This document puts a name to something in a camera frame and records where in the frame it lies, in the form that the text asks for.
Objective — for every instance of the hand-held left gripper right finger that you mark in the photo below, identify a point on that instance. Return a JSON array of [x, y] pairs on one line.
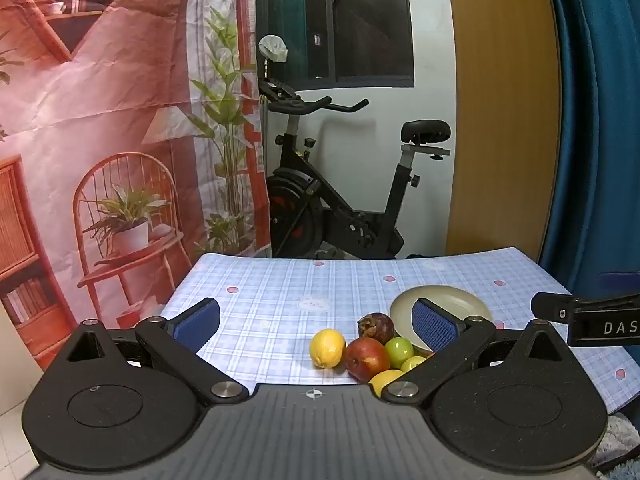
[[435, 325]]

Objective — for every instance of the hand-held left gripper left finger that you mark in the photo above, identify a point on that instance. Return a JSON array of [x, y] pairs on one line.
[[197, 322]]

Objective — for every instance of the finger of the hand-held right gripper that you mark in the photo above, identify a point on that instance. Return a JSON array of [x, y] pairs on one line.
[[600, 322], [622, 281]]

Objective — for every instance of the beige plate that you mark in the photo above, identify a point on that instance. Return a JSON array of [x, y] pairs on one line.
[[450, 297]]

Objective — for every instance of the green fruit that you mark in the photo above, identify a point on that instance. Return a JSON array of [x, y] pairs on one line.
[[414, 363], [398, 351]]

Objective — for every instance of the dark purple mangosteen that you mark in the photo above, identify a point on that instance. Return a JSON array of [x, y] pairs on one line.
[[375, 325]]

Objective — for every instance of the yellow lemon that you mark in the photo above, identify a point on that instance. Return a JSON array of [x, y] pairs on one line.
[[386, 379], [327, 349]]

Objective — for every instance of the red apple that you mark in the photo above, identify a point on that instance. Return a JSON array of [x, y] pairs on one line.
[[366, 358]]

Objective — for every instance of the grey fluffy rug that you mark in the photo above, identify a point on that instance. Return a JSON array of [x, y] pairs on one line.
[[622, 440]]

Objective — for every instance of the black exercise bike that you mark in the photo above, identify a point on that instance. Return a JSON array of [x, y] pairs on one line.
[[300, 210]]

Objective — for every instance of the blue curtain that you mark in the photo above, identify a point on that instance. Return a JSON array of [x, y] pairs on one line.
[[600, 110]]

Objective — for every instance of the wooden door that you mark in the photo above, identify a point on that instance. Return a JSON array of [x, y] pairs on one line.
[[500, 110]]

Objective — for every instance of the printed backdrop cloth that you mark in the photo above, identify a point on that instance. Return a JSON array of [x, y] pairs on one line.
[[125, 85]]

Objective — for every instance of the white cloth on bike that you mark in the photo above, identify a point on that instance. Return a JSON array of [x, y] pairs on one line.
[[272, 47]]

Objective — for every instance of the dark window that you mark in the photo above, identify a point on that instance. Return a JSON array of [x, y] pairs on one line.
[[370, 20]]

